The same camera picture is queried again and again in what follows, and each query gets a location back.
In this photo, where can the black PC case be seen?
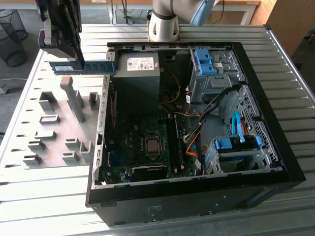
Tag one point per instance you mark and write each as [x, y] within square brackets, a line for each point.
[172, 204]

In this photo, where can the grey frame desk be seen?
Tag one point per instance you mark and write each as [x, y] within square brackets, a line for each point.
[19, 6]

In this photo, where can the black RAM slot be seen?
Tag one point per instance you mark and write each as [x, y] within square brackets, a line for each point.
[170, 145]

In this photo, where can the grey power supply unit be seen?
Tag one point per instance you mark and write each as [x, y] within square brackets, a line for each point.
[137, 83]

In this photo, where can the blue RAM stick with label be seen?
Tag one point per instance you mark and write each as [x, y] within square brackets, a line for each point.
[98, 67]

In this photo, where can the wooden cabinet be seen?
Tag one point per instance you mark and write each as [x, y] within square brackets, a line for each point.
[290, 22]

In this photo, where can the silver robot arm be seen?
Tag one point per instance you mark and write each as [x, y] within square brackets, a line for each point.
[162, 24]

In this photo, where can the silver CPU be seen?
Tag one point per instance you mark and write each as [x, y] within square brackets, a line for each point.
[152, 146]

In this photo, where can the grey metal drive cage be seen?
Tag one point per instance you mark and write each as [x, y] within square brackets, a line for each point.
[216, 83]

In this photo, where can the blue plastic drive bracket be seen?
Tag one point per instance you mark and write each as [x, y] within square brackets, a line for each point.
[204, 61]

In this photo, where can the black graphics card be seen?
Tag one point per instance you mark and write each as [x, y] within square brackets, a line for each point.
[150, 172]

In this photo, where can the grey plastic parts rack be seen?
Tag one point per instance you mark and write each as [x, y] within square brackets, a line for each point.
[61, 127]

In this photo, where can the grey metal disk bay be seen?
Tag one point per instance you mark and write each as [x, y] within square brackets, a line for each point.
[246, 157]

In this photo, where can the green motherboard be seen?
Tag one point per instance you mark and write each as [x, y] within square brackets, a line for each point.
[128, 137]

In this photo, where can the wooden desk white frame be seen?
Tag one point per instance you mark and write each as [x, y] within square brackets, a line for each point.
[231, 17]

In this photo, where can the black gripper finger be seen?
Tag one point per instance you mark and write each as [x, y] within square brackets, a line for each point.
[71, 37]

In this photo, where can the hard disk in blue carrier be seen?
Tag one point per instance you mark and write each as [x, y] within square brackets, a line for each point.
[225, 143]

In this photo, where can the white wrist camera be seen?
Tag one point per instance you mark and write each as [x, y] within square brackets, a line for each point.
[47, 32]

